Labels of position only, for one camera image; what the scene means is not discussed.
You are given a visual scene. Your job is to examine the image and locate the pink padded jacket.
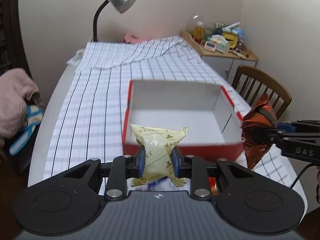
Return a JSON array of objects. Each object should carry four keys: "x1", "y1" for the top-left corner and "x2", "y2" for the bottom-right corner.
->
[{"x1": 1, "y1": 68, "x2": 41, "y2": 148}]

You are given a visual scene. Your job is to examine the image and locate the white digital timer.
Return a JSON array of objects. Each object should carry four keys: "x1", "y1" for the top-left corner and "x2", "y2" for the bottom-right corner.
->
[{"x1": 204, "y1": 41, "x2": 217, "y2": 53}]

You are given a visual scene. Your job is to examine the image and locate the green tissue box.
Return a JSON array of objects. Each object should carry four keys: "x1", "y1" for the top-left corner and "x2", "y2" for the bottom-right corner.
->
[{"x1": 211, "y1": 35, "x2": 230, "y2": 54}]

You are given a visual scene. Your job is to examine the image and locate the amber liquid bottle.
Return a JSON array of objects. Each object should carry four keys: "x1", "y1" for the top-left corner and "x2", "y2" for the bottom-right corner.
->
[{"x1": 193, "y1": 22, "x2": 204, "y2": 44}]

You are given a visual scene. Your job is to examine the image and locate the brown wooden chair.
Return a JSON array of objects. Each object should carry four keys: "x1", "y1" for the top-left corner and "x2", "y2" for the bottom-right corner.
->
[{"x1": 232, "y1": 65, "x2": 292, "y2": 119}]

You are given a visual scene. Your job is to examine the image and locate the pink object behind table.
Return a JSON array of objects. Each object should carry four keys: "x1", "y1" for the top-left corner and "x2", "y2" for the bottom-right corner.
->
[{"x1": 122, "y1": 33, "x2": 147, "y2": 44}]

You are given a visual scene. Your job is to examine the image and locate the yellow black box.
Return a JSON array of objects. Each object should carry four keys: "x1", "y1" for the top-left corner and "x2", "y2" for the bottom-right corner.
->
[{"x1": 222, "y1": 32, "x2": 239, "y2": 49}]

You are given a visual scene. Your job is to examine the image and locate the red white cardboard box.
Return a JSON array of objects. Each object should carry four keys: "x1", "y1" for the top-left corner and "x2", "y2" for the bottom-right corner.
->
[{"x1": 122, "y1": 80, "x2": 244, "y2": 162}]

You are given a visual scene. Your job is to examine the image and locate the silver desk lamp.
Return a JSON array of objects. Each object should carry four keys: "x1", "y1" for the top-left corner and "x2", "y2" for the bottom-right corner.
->
[{"x1": 92, "y1": 0, "x2": 139, "y2": 42}]

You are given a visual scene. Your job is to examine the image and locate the cream yellow snack packet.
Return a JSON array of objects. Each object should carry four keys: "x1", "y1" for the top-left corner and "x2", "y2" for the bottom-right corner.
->
[{"x1": 130, "y1": 124, "x2": 188, "y2": 187}]

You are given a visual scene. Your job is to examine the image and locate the copper foil snack bag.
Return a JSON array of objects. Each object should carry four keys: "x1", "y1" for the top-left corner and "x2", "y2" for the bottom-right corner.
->
[{"x1": 241, "y1": 94, "x2": 276, "y2": 170}]

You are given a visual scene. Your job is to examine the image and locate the papers on table edge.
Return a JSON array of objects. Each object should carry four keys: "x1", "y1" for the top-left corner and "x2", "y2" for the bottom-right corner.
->
[{"x1": 67, "y1": 49, "x2": 85, "y2": 66}]

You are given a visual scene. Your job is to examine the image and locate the blue white striped bag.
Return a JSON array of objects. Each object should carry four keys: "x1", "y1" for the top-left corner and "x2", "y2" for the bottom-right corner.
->
[{"x1": 9, "y1": 105, "x2": 43, "y2": 156}]

